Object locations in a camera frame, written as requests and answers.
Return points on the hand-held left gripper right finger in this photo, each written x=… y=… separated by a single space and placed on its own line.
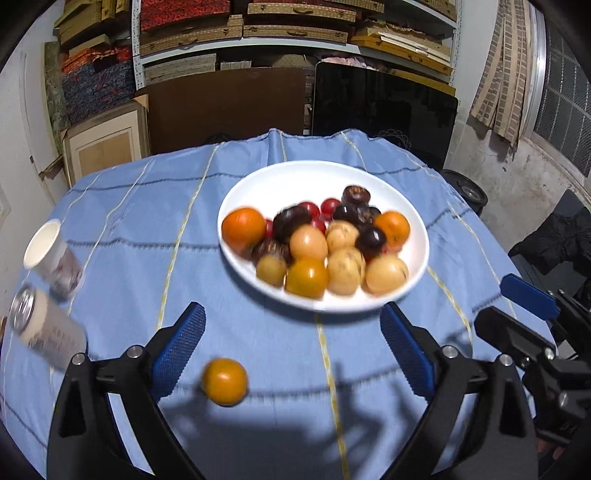
x=408 y=355

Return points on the black panel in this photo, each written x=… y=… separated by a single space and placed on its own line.
x=383 y=106

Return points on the black wheel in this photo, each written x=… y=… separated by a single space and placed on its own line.
x=466 y=191

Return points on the brown board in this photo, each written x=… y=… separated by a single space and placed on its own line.
x=221 y=106

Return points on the pale yellow round fruit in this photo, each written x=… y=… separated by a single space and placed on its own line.
x=386 y=274
x=345 y=270
x=341 y=234
x=308 y=242

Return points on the orange mandarin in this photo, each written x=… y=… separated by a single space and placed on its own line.
x=242 y=227
x=393 y=229

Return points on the black jacket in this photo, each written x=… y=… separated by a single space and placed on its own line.
x=554 y=244

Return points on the small dark purple plum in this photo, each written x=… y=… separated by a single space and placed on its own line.
x=346 y=213
x=371 y=241

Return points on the stack of woven flat boxes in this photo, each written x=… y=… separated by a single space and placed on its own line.
x=295 y=32

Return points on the white metal shelf rack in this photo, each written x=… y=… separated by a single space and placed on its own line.
x=136 y=46

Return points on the white oval plate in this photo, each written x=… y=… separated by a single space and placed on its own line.
x=286 y=184

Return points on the window with metal grille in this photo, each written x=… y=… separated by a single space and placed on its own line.
x=563 y=101

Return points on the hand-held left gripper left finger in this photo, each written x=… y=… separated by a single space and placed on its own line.
x=178 y=350

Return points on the white paper cup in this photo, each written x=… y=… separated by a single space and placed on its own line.
x=44 y=244

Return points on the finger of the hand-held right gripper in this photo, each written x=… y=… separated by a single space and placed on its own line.
x=526 y=293
x=512 y=332

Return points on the stack of patterned fabric boxes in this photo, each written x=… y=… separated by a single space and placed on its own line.
x=97 y=83

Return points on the small pale yellow fruit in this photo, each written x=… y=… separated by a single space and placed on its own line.
x=271 y=270

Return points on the yellow orange tomato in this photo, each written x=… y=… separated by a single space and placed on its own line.
x=307 y=277
x=225 y=381

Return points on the white drink can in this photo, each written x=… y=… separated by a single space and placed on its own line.
x=51 y=330

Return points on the wooden picture frame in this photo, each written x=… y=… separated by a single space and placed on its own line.
x=104 y=147

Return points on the red cherry tomato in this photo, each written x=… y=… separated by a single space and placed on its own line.
x=330 y=206
x=318 y=225
x=308 y=208
x=269 y=227

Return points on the blue striped tablecloth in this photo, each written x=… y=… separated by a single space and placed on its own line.
x=138 y=240

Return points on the brick patterned hanging sheet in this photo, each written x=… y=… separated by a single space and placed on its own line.
x=503 y=78

